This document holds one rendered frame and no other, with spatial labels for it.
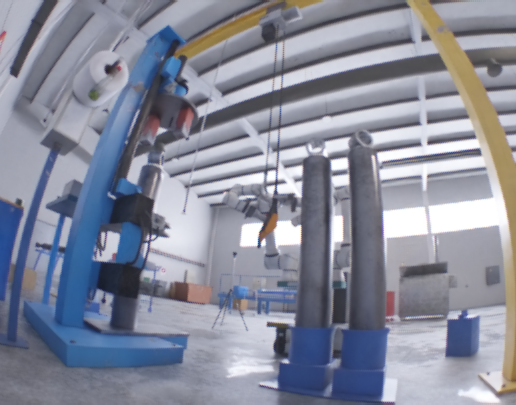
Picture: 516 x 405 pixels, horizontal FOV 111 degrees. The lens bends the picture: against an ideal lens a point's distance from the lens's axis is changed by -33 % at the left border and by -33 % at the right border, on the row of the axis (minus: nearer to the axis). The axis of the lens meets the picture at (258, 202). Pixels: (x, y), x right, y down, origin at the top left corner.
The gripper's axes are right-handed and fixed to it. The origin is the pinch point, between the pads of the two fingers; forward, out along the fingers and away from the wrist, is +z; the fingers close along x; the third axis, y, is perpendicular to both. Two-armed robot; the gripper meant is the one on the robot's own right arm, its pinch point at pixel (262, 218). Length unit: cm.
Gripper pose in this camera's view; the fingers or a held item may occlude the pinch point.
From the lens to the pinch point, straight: 201.9
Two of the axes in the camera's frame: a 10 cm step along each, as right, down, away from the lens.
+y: -4.3, 8.0, -4.1
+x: 2.5, -3.3, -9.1
